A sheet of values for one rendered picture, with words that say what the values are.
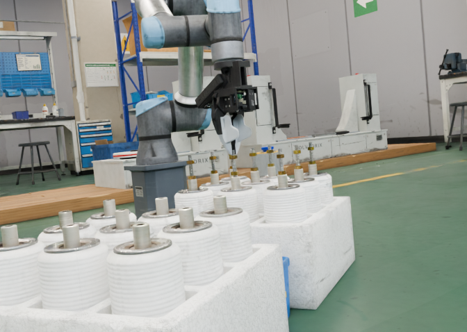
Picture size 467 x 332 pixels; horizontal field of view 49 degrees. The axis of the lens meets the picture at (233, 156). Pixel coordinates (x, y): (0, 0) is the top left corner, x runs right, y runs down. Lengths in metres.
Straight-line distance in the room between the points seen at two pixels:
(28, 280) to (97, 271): 0.12
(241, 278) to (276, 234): 0.35
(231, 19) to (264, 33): 7.81
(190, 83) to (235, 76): 0.61
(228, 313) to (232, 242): 0.15
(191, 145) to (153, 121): 1.95
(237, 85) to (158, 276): 0.61
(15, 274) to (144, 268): 0.23
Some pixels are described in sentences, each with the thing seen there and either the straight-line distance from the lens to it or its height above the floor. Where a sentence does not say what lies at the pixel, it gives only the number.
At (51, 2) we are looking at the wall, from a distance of 10.18.
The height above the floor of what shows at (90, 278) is 0.21.
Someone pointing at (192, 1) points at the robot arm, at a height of 0.79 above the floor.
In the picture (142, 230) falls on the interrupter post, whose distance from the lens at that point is 0.66.
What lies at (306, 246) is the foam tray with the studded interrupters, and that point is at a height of 0.14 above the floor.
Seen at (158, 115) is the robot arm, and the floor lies 0.47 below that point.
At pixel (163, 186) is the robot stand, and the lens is 1.76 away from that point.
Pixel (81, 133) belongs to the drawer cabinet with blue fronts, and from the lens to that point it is 6.74.
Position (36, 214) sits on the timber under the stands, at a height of 0.02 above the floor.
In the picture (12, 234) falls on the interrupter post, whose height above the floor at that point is 0.27.
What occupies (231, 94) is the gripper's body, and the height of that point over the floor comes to 0.47.
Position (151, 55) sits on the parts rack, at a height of 1.41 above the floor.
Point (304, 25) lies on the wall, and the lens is 8.25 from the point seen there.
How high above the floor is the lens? 0.39
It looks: 3 degrees down
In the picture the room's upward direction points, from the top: 5 degrees counter-clockwise
